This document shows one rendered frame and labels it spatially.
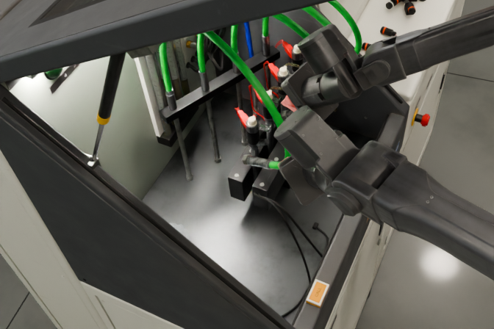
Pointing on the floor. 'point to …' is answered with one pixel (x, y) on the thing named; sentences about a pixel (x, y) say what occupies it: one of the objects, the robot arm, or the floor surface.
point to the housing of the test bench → (43, 256)
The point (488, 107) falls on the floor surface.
